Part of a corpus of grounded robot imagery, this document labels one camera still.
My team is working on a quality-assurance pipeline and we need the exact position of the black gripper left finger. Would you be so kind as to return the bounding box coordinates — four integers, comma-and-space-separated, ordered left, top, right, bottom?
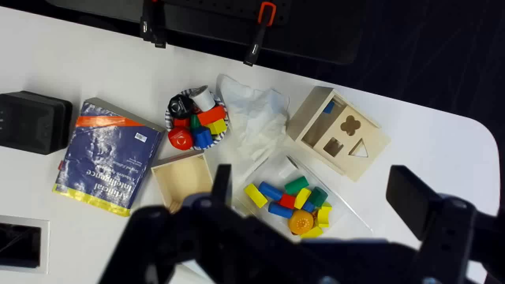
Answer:
181, 163, 235, 218

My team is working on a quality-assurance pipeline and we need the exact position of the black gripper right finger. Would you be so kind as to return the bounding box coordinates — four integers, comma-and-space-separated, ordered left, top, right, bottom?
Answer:
385, 165, 478, 250

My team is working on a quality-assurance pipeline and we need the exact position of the red rectangular wooden block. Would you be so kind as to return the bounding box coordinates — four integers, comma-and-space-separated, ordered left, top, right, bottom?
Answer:
197, 106, 227, 128

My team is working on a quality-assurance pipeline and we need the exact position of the blue wooden block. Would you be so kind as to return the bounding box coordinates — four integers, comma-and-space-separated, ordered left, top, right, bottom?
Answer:
267, 201, 295, 222
192, 128, 214, 151
257, 180, 284, 204

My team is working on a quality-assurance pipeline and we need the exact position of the red round wooden block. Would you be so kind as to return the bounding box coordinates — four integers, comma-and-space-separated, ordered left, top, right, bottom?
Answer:
167, 128, 195, 154

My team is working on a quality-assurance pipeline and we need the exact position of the small red wooden block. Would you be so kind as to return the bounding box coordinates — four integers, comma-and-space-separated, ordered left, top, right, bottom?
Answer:
170, 117, 191, 133
276, 193, 298, 212

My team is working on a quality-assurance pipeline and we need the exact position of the green wooden block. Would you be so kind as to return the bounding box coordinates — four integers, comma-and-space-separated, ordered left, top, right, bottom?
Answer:
282, 176, 311, 198
306, 187, 330, 210
188, 114, 203, 133

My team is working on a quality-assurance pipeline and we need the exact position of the black white patterned bowl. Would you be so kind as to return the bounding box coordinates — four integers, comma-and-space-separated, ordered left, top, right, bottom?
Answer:
164, 87, 230, 155

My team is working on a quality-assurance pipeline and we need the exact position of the white cylinder block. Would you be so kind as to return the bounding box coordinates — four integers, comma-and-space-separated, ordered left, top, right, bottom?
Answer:
191, 86, 219, 113

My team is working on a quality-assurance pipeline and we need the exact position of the orange round wooden block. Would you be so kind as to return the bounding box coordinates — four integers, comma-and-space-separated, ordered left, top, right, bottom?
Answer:
287, 209, 315, 237

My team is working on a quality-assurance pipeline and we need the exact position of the blue book with yellow edge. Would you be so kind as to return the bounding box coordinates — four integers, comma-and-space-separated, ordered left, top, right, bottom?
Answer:
50, 98, 166, 218

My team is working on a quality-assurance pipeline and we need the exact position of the small open wooden tray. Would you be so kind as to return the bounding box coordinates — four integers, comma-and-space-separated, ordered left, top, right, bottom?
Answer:
150, 152, 214, 214

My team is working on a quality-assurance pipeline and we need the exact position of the clear plastic container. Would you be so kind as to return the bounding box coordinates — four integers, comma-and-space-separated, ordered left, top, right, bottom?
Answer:
237, 154, 372, 245

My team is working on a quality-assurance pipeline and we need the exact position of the crumpled clear plastic bag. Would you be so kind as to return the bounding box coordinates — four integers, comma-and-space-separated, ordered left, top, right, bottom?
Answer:
216, 75, 292, 166

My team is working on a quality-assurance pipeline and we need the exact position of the black ball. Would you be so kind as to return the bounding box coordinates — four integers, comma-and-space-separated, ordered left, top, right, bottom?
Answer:
167, 94, 192, 119

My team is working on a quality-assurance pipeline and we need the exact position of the wooden shape sorter box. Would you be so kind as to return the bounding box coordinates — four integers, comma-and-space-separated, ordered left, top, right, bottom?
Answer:
285, 86, 391, 184

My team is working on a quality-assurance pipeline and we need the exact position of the black orange bar clamp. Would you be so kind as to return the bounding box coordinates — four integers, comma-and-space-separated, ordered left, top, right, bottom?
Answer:
137, 0, 169, 51
241, 0, 279, 68

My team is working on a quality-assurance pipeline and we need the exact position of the black plastic box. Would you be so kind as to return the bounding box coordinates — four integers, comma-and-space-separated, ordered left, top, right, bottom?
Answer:
0, 91, 74, 157

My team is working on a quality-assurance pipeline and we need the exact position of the table cable port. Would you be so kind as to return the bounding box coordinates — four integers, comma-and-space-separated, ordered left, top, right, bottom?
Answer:
0, 214, 52, 277

